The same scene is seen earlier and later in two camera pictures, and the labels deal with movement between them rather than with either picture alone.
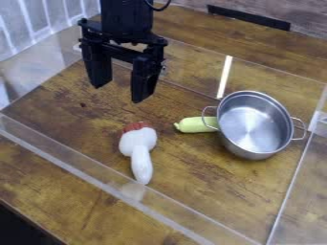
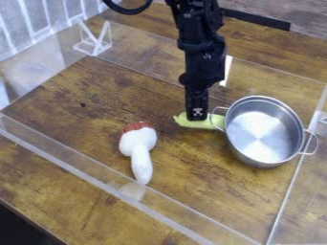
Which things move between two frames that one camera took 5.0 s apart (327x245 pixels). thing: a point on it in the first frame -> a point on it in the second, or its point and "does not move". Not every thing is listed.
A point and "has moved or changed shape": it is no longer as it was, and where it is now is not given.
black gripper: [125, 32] -> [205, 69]
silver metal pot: [254, 123] has moved or changed shape
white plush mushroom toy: [137, 141] does not move
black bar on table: [250, 17] does not move
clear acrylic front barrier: [62, 198] does not move
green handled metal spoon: [198, 124] has moved or changed shape
